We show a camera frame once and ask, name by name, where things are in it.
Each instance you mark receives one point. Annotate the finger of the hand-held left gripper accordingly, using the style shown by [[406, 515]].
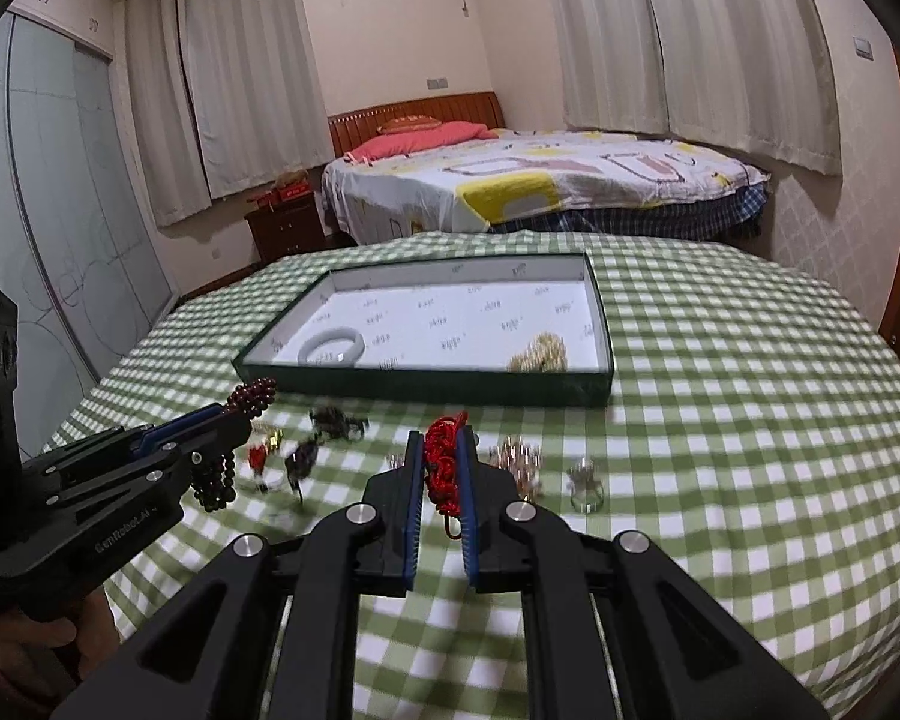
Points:
[[217, 431], [187, 424]]

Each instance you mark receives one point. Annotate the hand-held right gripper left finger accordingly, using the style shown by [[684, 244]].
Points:
[[412, 517]]

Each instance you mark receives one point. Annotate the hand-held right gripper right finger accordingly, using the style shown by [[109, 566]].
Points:
[[469, 517]]

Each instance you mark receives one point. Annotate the red and gold tassel charm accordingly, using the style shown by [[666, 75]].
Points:
[[257, 457]]

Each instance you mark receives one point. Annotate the red knot charm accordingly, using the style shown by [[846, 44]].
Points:
[[441, 465]]

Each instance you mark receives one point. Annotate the rose gold brooch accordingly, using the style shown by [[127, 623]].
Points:
[[521, 461]]

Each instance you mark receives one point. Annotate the green tray box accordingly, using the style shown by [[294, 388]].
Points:
[[450, 315]]

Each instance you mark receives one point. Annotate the person's left hand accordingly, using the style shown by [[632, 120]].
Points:
[[30, 645]]

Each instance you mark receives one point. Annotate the white jade bangle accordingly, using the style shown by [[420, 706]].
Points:
[[307, 351]]

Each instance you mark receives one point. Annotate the dark wooden nightstand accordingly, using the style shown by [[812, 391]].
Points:
[[289, 232]]

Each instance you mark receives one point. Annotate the flat red box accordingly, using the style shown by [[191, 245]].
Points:
[[266, 201]]

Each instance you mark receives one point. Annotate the glass door wardrobe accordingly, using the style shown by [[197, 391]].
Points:
[[60, 202]]

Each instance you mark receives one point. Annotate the red gift box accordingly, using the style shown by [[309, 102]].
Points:
[[291, 186]]

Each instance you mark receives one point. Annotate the green checked tablecloth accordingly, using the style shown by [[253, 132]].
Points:
[[720, 390]]

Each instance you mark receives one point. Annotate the white curtain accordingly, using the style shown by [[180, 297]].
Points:
[[255, 67], [161, 90], [742, 52], [607, 37]]

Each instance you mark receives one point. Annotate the blue plaid bed sheet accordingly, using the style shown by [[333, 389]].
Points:
[[645, 217]]

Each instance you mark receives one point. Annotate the red pillow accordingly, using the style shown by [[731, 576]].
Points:
[[420, 139]]

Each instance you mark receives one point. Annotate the orange cushion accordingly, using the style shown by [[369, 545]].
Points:
[[409, 123]]

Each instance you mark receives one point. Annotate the patterned bedspread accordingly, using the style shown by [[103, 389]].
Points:
[[570, 165]]

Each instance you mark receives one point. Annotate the wooden bed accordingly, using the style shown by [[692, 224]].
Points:
[[420, 109]]

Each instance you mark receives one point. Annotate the grey wall switch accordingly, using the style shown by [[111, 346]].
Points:
[[863, 47]]

